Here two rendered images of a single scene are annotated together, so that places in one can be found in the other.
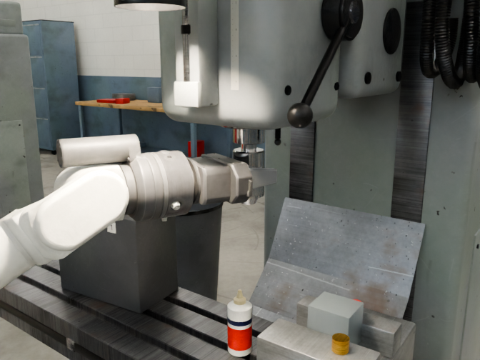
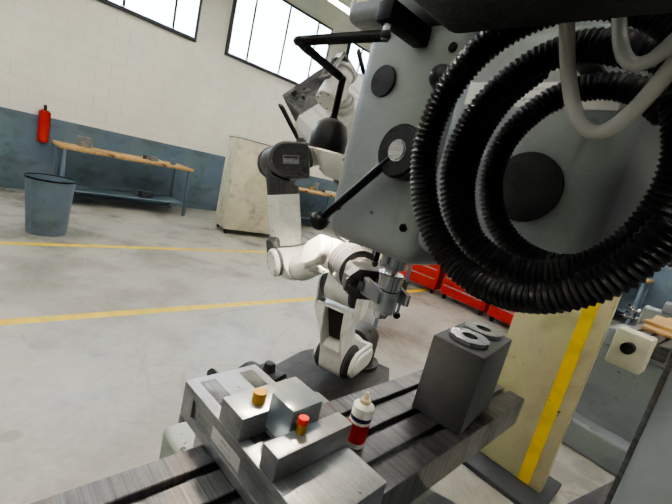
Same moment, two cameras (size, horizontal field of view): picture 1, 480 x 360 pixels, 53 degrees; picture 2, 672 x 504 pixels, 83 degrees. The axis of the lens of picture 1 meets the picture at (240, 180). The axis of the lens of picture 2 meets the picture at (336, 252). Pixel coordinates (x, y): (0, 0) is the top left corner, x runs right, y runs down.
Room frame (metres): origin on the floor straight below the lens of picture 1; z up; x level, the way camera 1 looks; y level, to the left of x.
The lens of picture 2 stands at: (0.67, -0.66, 1.41)
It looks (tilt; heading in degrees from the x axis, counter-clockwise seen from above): 11 degrees down; 97
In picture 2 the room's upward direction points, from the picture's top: 14 degrees clockwise
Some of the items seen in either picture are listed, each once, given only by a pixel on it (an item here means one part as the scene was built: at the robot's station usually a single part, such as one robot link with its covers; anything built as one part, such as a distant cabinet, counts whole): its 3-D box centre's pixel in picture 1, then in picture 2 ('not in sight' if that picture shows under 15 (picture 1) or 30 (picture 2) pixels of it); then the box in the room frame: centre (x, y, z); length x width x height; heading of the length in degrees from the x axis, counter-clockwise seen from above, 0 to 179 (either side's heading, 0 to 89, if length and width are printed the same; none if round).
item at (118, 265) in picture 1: (116, 244); (464, 369); (0.93, 0.25, 1.03); 0.22 x 0.12 x 0.20; 60
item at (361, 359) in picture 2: not in sight; (343, 352); (0.61, 0.88, 0.68); 0.21 x 0.20 x 0.13; 71
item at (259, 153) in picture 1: (248, 153); (390, 275); (0.69, -0.01, 1.26); 0.05 x 0.05 x 0.01
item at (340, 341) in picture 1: (340, 343); (259, 396); (0.54, -0.13, 1.05); 0.02 x 0.02 x 0.02
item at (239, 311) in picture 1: (239, 320); (360, 417); (0.71, 0.00, 0.98); 0.04 x 0.04 x 0.11
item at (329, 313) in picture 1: (335, 323); (293, 413); (0.60, -0.13, 1.04); 0.06 x 0.05 x 0.06; 55
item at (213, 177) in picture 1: (192, 182); (363, 276); (0.64, 0.07, 1.23); 0.13 x 0.12 x 0.10; 31
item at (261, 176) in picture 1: (259, 178); (369, 291); (0.66, -0.03, 1.23); 0.06 x 0.02 x 0.03; 121
